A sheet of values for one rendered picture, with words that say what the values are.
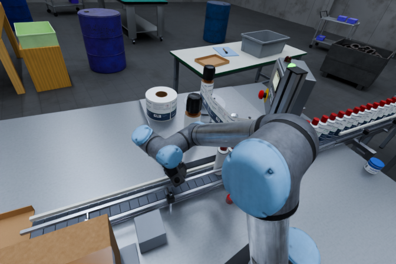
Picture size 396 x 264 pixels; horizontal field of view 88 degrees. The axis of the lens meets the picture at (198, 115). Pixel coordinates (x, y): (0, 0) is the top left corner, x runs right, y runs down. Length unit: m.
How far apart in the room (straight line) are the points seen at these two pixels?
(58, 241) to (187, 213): 0.51
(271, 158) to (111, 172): 0.95
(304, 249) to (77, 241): 0.62
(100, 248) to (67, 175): 0.63
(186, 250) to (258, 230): 0.53
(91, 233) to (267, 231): 0.46
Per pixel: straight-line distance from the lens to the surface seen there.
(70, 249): 0.70
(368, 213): 1.39
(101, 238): 0.69
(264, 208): 0.37
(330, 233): 1.20
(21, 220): 1.17
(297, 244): 0.75
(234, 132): 0.56
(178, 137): 0.71
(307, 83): 0.73
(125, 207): 0.99
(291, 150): 0.38
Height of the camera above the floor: 1.73
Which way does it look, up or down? 36 degrees down
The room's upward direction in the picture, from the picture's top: 7 degrees clockwise
